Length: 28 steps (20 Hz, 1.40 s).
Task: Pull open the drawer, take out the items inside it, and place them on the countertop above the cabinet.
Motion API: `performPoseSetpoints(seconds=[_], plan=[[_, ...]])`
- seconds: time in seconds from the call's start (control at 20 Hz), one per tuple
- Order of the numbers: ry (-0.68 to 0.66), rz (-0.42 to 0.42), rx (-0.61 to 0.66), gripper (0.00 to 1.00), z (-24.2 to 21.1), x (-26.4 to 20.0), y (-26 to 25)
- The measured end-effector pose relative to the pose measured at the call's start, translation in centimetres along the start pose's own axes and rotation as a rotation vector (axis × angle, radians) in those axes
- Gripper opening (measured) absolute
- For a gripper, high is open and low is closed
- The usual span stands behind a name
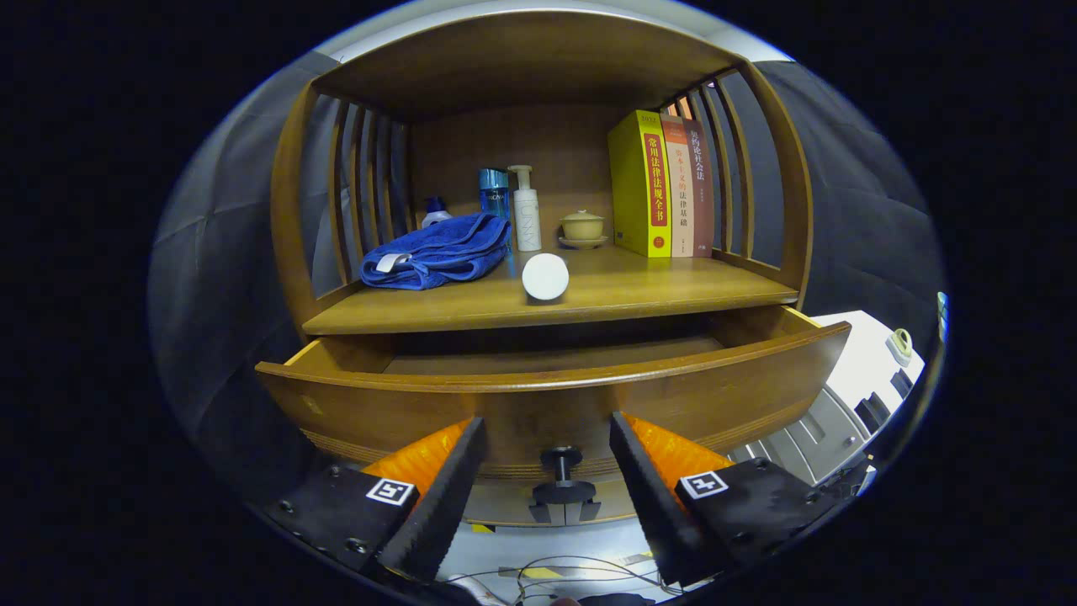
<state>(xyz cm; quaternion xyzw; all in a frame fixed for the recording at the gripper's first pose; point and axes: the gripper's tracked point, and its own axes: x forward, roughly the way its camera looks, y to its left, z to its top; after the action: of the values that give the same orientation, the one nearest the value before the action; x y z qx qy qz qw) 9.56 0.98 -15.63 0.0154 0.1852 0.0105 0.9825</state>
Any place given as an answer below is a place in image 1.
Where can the wooden countertop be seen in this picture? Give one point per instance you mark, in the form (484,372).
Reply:
(656,290)

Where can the white cream tube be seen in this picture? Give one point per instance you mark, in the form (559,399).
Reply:
(545,278)

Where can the small white blue-capped bottle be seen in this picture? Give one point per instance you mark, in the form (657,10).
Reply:
(436,215)

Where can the thick yellow book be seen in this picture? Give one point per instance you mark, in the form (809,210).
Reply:
(631,185)

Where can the pale green tape dispenser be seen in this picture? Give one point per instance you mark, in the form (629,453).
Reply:
(900,347)

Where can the brown book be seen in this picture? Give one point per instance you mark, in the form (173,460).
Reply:
(702,202)

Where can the white side cabinet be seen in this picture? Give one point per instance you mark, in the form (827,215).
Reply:
(850,362)

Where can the wooden cabinet door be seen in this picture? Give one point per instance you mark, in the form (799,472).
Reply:
(496,509)
(618,505)

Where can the blue folded towel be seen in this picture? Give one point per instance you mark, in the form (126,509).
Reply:
(437,248)

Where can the black drawer knob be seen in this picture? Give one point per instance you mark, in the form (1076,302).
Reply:
(561,459)

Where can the wooden cabinet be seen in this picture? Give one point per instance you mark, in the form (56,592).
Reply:
(538,143)

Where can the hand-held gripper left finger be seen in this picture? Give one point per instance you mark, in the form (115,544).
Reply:
(442,505)

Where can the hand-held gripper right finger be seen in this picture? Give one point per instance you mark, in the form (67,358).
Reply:
(652,505)

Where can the yellow lidded teacup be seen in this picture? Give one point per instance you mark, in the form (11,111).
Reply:
(582,225)

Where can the large black block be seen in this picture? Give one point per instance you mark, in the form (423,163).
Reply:
(872,412)

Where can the yellow saucer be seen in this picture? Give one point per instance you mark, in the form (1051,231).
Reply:
(583,243)

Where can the blue cosmetic bottle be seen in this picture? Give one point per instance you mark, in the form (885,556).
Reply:
(494,198)

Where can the orange and white book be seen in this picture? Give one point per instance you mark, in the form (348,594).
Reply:
(683,210)

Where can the wooden drawer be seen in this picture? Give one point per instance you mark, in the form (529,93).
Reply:
(547,404)

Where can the small black block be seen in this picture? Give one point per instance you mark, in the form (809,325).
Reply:
(902,384)

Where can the white pump bottle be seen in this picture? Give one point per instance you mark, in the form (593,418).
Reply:
(527,219)

